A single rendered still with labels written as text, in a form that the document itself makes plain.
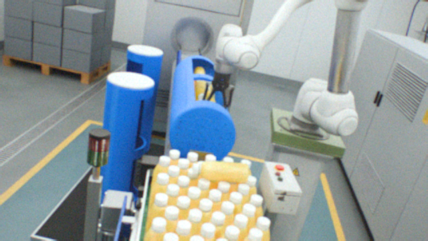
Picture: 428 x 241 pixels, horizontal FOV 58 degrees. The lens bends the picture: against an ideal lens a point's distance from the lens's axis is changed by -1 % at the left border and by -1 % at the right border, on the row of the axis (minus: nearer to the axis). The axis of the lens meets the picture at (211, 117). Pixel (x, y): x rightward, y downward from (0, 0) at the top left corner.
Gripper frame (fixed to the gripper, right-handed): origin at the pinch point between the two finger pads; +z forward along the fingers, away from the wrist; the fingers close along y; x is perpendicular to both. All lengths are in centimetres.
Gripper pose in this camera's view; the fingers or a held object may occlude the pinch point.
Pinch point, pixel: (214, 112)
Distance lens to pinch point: 182.1
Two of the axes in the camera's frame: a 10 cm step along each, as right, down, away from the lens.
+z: -1.9, 9.1, 3.6
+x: 0.7, 3.8, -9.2
